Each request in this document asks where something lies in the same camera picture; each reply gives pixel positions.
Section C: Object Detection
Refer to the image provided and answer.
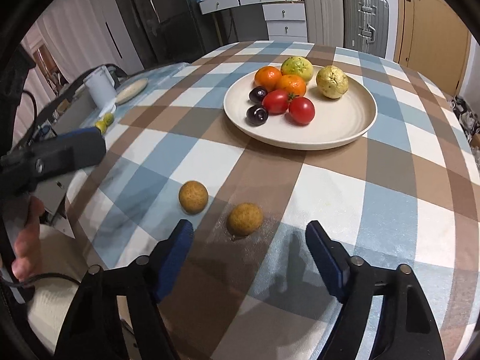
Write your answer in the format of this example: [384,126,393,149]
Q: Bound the plaid tablecloth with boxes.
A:
[67,41,479,359]

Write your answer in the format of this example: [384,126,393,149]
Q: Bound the dark cabinet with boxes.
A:
[115,0,220,68]

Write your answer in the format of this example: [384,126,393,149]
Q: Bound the red tomato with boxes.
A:
[262,89,295,115]
[289,97,316,125]

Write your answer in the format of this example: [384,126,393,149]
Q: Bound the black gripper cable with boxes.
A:
[0,89,82,290]

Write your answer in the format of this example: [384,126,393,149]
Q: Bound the person's left hand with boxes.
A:
[11,197,45,281]

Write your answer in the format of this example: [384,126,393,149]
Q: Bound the small green lime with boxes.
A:
[103,113,115,127]

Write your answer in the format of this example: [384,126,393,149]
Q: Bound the white cup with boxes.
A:
[83,65,116,111]

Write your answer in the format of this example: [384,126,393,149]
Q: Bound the small yellow lime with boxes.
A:
[95,120,107,134]

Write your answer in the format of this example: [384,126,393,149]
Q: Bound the cream round plate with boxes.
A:
[223,65,377,150]

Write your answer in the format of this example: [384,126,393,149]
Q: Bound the wooden door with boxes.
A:
[394,0,471,96]

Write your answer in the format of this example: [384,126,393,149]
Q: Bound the yellow bumpy guava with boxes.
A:
[316,65,349,99]

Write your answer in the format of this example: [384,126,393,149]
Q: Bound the beige suitcase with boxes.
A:
[304,0,344,47]

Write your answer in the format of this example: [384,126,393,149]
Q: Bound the green-yellow guava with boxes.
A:
[281,56,314,83]

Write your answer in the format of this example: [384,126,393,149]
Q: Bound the orange tangerine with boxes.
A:
[254,66,282,92]
[275,74,307,98]

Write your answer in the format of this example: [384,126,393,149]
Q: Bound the white drawer desk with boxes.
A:
[199,0,308,43]

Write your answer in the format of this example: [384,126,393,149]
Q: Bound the silver suitcase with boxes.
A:
[343,0,389,58]

